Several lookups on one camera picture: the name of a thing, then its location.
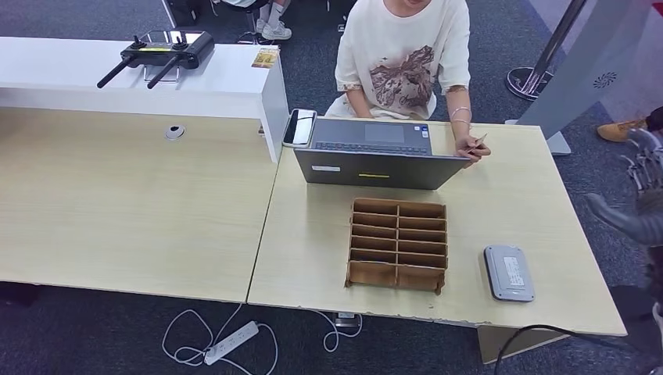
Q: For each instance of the white reception counter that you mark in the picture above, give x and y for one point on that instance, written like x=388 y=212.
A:
x=222 y=85

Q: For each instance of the person's left hand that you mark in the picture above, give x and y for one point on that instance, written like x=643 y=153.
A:
x=463 y=147

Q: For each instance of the yellow-brown hotel card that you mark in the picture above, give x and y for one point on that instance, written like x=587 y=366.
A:
x=479 y=141
x=265 y=58

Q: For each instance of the white power strip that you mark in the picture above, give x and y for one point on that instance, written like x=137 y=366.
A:
x=230 y=343

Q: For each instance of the black office chair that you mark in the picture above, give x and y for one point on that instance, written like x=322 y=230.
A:
x=248 y=6

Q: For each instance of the bystander person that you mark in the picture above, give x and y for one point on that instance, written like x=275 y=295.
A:
x=277 y=31
x=619 y=130

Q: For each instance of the person's right forearm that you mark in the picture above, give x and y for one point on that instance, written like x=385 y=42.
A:
x=358 y=101

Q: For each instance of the person's left forearm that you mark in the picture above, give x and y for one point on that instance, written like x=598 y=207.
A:
x=460 y=98

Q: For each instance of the grey laptop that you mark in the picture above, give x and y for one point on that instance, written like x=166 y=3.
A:
x=379 y=173

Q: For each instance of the black smartphone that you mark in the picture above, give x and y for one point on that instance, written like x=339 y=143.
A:
x=299 y=128

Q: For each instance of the black cabinet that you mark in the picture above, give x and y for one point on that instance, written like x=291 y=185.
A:
x=184 y=13

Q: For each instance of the black desk foot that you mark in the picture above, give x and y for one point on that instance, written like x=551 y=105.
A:
x=15 y=296

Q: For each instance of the grey standing kiosk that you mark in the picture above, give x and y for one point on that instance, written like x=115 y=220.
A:
x=590 y=62

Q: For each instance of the wooden desk leg panel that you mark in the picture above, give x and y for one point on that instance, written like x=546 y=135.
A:
x=487 y=336

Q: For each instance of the brown cardboard compartment organizer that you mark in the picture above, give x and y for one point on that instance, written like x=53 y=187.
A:
x=397 y=243

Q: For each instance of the grey card reader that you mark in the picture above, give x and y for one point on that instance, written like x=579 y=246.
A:
x=508 y=273

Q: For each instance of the black remote controller with antennas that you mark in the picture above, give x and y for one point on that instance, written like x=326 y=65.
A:
x=172 y=49

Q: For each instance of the grey power adapter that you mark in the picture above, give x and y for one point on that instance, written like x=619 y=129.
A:
x=346 y=321

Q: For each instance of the metal stanchion post with base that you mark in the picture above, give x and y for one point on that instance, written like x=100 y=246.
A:
x=523 y=83

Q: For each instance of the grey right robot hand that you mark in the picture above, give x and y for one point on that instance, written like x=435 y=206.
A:
x=650 y=227

